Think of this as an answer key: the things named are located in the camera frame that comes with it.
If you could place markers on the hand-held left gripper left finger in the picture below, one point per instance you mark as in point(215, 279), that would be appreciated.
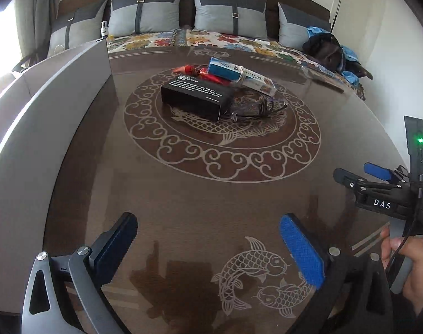
point(110, 250)

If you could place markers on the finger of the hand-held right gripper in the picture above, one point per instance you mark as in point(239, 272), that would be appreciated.
point(378, 171)
point(349, 181)

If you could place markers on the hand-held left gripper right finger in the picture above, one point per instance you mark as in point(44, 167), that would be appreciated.
point(302, 250)

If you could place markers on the brown patterned glass desktop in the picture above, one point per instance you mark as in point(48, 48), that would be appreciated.
point(197, 198)

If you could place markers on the person's right hand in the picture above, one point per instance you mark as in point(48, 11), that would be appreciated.
point(420, 264)

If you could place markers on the dark handbag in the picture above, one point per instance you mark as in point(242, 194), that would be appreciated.
point(324, 52)

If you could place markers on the rubber-banded blue white boxes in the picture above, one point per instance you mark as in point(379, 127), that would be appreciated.
point(232, 71)

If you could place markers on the grey two-tone pillow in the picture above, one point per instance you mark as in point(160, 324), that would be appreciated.
point(229, 14)
point(79, 28)
point(145, 17)
point(295, 24)

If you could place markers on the thin metal pole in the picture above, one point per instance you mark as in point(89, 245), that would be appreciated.
point(338, 3)

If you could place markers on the red tasselled packet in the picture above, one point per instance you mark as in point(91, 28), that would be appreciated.
point(211, 76)

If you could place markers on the black cardboard box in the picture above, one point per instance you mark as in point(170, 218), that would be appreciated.
point(197, 95)

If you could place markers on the floral seat cover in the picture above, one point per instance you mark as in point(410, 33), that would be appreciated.
point(232, 40)

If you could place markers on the small white bottle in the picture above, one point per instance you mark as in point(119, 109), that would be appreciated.
point(105, 30)

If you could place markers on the grey curtain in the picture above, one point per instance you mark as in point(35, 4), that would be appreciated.
point(37, 14)

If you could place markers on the clear frame glasses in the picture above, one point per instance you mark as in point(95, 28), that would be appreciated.
point(262, 106)

